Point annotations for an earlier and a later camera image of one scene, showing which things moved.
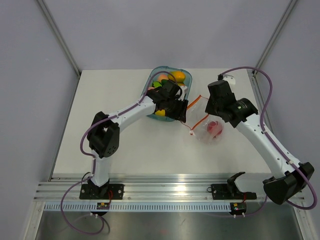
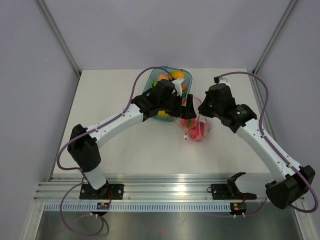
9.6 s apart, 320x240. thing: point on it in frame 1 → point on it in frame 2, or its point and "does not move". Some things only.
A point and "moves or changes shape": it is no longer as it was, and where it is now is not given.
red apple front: [214, 128] → [205, 127]
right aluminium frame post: [274, 36] does not move
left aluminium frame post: [59, 37] does not move
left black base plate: [109, 192] does not move
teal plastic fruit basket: [159, 74] does not move
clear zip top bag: [209, 129] moves or changes shape
